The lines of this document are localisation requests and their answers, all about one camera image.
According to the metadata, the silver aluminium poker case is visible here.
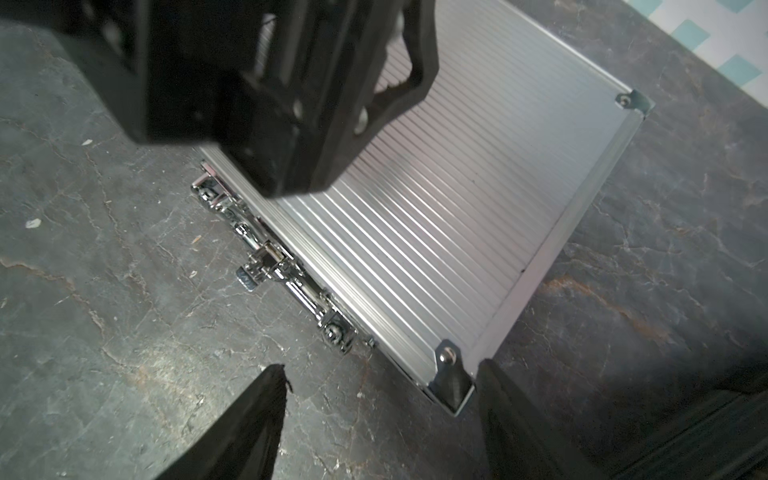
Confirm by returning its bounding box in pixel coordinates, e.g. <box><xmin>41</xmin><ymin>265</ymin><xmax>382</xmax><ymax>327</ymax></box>
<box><xmin>192</xmin><ymin>1</ymin><xmax>653</xmax><ymax>415</ymax></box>

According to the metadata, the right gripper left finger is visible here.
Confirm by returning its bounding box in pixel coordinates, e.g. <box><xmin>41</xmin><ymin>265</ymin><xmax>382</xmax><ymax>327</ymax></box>
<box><xmin>158</xmin><ymin>364</ymin><xmax>292</xmax><ymax>479</ymax></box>

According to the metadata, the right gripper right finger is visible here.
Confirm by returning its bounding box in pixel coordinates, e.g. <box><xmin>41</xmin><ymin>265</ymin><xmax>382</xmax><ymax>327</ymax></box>
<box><xmin>476</xmin><ymin>359</ymin><xmax>606</xmax><ymax>479</ymax></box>

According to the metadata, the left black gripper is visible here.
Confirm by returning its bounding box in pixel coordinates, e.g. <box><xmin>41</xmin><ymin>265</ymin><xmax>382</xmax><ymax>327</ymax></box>
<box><xmin>1</xmin><ymin>1</ymin><xmax>439</xmax><ymax>198</ymax></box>

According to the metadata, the black plastic poker case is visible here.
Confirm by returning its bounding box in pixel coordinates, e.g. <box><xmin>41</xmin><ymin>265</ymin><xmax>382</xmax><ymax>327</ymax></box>
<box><xmin>601</xmin><ymin>362</ymin><xmax>767</xmax><ymax>479</ymax></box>

